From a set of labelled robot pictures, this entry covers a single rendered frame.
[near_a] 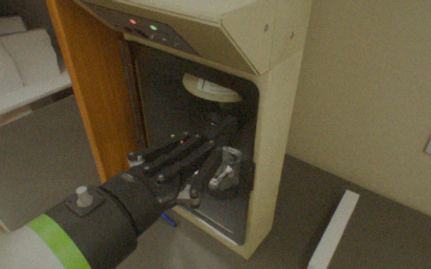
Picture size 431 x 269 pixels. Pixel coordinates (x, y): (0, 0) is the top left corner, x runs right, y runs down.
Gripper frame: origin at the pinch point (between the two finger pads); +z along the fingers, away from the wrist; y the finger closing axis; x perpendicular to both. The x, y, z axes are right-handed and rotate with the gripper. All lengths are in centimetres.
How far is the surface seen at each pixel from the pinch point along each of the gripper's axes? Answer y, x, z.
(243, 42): -4.7, -16.2, -2.2
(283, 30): -4.7, -15.0, 7.6
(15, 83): 123, 36, 13
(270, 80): -4.7, -8.4, 5.5
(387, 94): -15, 9, 48
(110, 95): 32.3, 5.3, 2.2
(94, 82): 32.4, 1.0, -0.7
